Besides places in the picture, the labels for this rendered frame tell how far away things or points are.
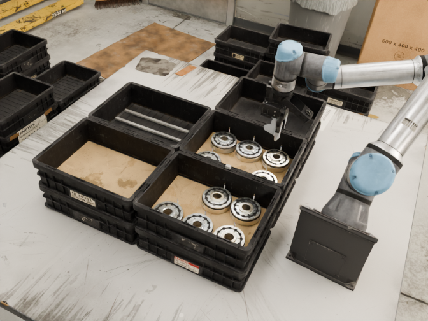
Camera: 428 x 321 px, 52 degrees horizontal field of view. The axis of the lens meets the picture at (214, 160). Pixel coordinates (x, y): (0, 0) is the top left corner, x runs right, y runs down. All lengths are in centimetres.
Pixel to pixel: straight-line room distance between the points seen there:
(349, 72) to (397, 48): 266
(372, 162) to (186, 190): 64
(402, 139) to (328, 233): 36
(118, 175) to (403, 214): 111
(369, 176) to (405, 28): 291
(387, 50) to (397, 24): 22
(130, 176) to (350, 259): 80
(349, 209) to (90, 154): 96
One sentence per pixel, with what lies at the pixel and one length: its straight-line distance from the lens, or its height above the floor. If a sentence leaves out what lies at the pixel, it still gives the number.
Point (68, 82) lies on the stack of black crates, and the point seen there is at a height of 38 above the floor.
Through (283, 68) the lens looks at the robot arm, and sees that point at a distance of 139.
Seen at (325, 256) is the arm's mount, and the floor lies 80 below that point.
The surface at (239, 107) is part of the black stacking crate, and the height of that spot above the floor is 83.
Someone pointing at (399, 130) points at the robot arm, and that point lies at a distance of 136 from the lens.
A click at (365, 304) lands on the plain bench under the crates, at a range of 157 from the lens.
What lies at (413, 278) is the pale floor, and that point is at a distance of 265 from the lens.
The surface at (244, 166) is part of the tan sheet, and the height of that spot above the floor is 83.
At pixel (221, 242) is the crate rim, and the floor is 93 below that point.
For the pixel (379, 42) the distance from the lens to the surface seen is 416.
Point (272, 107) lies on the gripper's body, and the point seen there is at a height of 113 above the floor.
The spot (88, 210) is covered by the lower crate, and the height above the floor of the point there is 80.
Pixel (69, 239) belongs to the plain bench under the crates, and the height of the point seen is 70.
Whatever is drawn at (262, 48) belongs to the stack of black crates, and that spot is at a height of 38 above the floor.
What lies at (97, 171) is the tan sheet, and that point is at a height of 83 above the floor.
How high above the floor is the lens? 195
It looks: 41 degrees down
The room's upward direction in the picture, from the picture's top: 5 degrees clockwise
